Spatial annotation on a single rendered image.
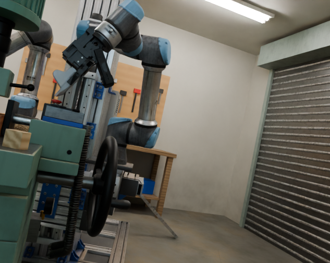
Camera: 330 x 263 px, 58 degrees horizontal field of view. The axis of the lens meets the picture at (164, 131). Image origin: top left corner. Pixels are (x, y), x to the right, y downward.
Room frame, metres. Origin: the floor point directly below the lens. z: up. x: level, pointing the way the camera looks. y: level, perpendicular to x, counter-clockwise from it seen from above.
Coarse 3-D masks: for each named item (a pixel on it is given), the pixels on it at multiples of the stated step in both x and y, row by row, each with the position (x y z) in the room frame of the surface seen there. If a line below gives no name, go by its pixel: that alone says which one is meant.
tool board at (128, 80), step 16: (64, 48) 3.89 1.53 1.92; (48, 64) 3.85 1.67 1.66; (64, 64) 3.91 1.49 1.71; (48, 80) 3.86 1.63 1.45; (128, 80) 4.20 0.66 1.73; (48, 96) 3.88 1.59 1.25; (128, 96) 4.21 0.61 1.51; (160, 96) 4.35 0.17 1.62; (128, 112) 4.23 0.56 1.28; (160, 112) 4.38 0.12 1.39
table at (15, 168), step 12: (0, 144) 0.58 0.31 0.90; (36, 144) 0.73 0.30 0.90; (0, 156) 0.50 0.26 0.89; (12, 156) 0.51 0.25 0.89; (24, 156) 0.52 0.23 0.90; (36, 156) 0.60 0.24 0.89; (0, 168) 0.51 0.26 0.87; (12, 168) 0.51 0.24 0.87; (24, 168) 0.52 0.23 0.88; (36, 168) 0.69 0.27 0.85; (48, 168) 0.73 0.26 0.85; (60, 168) 0.74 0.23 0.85; (72, 168) 0.75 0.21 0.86; (0, 180) 0.51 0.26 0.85; (12, 180) 0.51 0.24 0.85; (24, 180) 0.52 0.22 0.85
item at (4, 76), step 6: (0, 72) 0.74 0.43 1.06; (6, 72) 0.74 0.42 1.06; (12, 72) 0.77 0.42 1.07; (0, 78) 0.74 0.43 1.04; (6, 78) 0.74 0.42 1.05; (12, 78) 0.79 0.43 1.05; (0, 84) 0.74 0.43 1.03; (6, 84) 0.75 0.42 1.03; (0, 90) 0.74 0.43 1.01; (6, 90) 0.75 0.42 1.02; (0, 96) 0.79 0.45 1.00; (6, 96) 0.77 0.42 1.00
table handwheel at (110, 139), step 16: (112, 144) 0.80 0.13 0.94; (96, 160) 0.97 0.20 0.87; (112, 160) 0.76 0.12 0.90; (48, 176) 0.81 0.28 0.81; (64, 176) 0.82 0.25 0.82; (96, 176) 0.85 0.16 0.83; (112, 176) 0.74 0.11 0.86; (96, 192) 0.85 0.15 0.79; (112, 192) 0.74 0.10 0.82; (96, 208) 0.84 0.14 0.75; (96, 224) 0.76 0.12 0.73
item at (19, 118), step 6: (12, 102) 0.73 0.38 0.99; (18, 102) 0.80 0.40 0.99; (6, 108) 0.73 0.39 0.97; (12, 108) 0.73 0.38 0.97; (6, 114) 0.73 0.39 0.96; (12, 114) 0.74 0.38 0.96; (18, 114) 0.78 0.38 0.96; (6, 120) 0.73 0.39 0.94; (12, 120) 0.76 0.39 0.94; (18, 120) 0.77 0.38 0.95; (24, 120) 0.77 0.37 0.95; (30, 120) 0.78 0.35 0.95; (6, 126) 0.73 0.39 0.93; (12, 126) 0.78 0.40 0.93
